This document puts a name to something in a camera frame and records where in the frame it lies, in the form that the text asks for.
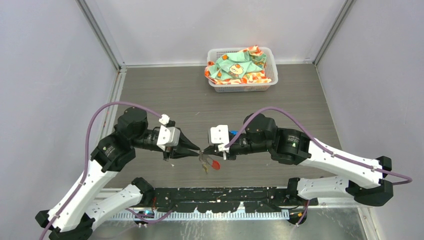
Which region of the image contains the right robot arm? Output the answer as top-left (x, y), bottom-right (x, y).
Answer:
top-left (202, 113), bottom-right (394, 207)

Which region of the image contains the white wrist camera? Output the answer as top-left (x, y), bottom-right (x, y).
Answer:
top-left (208, 124), bottom-right (230, 153)
top-left (156, 114), bottom-right (181, 152)

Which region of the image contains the purple cable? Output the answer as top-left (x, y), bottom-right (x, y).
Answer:
top-left (39, 101), bottom-right (175, 240)
top-left (224, 106), bottom-right (413, 227)

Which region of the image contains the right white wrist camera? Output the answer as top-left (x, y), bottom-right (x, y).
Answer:
top-left (208, 124), bottom-right (230, 153)

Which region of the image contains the colourful patterned cloth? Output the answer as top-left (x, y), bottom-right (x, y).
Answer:
top-left (204, 45), bottom-right (272, 85)

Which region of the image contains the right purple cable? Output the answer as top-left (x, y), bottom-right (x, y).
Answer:
top-left (224, 106), bottom-right (413, 227)

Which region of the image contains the white plastic basket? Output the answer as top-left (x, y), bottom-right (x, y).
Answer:
top-left (207, 47), bottom-right (278, 93)

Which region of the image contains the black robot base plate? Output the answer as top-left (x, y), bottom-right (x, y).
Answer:
top-left (137, 186), bottom-right (307, 213)

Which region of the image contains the key with blue tag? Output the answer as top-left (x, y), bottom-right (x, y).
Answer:
top-left (229, 130), bottom-right (238, 136)

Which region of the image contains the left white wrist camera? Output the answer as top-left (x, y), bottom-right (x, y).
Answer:
top-left (156, 114), bottom-right (181, 152)

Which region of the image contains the key with yellow tag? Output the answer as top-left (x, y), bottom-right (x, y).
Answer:
top-left (202, 165), bottom-right (209, 174)

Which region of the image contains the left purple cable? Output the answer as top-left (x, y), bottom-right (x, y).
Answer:
top-left (39, 101), bottom-right (175, 240)

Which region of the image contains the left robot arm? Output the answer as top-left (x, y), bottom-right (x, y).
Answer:
top-left (35, 102), bottom-right (200, 240)

